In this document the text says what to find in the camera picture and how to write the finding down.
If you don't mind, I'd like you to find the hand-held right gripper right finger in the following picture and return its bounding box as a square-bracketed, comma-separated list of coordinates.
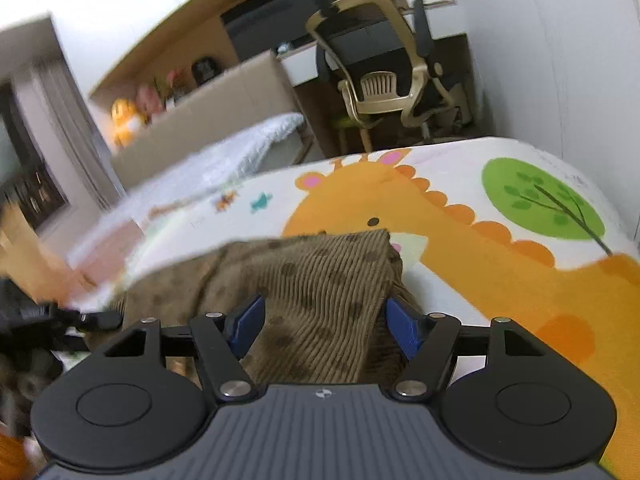
[385, 297, 546, 402]

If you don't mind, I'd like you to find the cartoon giraffe printed blanket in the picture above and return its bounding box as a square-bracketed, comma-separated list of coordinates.
[0, 137, 640, 480]

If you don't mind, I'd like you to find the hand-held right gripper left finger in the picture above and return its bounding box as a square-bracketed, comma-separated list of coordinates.
[102, 294, 266, 404]

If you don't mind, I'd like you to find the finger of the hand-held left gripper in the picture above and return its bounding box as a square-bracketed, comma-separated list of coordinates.
[50, 309, 124, 334]

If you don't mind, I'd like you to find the black round appliance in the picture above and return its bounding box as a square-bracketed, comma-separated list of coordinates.
[191, 57, 221, 86]

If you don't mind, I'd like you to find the white desk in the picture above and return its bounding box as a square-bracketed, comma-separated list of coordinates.
[277, 0, 469, 89]

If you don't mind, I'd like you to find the white quilted mattress pad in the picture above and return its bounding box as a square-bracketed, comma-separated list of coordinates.
[70, 112, 306, 261]

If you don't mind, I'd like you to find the beige bed headboard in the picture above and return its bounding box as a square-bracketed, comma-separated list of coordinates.
[110, 51, 301, 192]

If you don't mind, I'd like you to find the pink plush toy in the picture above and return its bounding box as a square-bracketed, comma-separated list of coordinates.
[137, 85, 166, 121]

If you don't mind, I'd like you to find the dark framed window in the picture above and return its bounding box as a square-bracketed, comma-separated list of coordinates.
[0, 80, 51, 186]

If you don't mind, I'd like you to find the black computer monitor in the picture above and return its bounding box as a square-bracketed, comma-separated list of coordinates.
[220, 0, 321, 61]

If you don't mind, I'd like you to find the pink gift box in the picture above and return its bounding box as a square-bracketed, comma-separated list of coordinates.
[75, 220, 147, 292]

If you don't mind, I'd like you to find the dark balcony railing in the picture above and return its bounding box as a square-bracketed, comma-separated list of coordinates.
[0, 160, 71, 227]

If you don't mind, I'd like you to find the beige mesh office chair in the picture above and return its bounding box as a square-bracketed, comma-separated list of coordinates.
[295, 0, 474, 154]

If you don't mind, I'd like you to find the yellow plush duck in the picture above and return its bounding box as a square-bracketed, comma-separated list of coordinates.
[110, 97, 147, 149]

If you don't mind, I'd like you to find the beige tote bag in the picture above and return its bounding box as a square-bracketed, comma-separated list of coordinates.
[0, 200, 96, 307]

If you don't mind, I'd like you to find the green stool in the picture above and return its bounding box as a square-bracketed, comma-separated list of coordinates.
[330, 115, 384, 154]

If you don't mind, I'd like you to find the potted plant with pink flowers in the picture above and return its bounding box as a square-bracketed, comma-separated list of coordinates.
[155, 67, 194, 106]

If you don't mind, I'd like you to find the grey curtain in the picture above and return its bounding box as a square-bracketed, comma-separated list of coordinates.
[30, 60, 126, 211]

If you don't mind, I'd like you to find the brown corduroy garment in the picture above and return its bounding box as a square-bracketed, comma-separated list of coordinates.
[107, 229, 432, 386]

